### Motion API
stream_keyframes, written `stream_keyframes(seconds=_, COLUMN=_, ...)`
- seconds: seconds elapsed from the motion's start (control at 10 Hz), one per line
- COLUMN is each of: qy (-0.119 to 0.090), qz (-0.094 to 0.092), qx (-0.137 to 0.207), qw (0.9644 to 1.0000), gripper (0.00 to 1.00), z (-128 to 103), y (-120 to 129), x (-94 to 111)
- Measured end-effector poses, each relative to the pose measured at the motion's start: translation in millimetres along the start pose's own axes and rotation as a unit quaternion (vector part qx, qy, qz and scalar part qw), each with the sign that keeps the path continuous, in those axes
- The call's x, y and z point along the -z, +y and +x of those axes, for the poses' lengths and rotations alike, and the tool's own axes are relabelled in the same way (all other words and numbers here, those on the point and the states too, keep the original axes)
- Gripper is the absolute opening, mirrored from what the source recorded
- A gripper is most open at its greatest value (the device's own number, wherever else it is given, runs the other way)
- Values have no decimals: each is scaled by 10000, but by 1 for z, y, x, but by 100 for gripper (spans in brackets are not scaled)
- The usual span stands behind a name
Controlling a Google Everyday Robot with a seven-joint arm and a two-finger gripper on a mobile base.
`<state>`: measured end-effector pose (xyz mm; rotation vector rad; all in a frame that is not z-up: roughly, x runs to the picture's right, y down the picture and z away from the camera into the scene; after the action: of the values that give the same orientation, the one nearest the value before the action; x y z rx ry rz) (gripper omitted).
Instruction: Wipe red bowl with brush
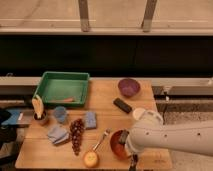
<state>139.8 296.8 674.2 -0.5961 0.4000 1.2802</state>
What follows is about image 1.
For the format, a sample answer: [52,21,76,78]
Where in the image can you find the white cup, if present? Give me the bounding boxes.
[132,108,145,121]

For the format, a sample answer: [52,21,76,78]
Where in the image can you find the blue sponge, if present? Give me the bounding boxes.
[84,111,97,129]

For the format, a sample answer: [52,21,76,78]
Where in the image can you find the purple bowl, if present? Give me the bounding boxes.
[118,78,140,97]

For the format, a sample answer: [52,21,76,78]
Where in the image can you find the black rectangular block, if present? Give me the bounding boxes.
[113,98,132,113]

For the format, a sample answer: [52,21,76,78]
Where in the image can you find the red bowl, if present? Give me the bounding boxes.
[110,130,129,160]

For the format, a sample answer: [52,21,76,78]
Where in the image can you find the green plastic tray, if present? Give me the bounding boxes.
[34,71,90,108]

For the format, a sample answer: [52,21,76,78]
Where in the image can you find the orange carrot in tray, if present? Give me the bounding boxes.
[51,97,74,103]

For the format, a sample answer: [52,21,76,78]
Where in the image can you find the yellow apple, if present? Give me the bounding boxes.
[83,151,99,168]

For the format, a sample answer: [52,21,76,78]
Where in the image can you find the bunch of dark grapes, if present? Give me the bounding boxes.
[70,118,84,156]

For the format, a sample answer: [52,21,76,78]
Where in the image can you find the blue cup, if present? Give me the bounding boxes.
[53,106,67,123]

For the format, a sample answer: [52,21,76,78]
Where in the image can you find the blue folded cloth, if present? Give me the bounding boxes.
[47,125,69,145]

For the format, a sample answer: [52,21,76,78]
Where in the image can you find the brown cup holder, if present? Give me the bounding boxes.
[34,113,48,126]

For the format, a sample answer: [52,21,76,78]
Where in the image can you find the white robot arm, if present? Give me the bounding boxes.
[125,110,213,156]

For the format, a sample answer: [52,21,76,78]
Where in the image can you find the metal fork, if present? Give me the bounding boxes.
[92,129,111,151]

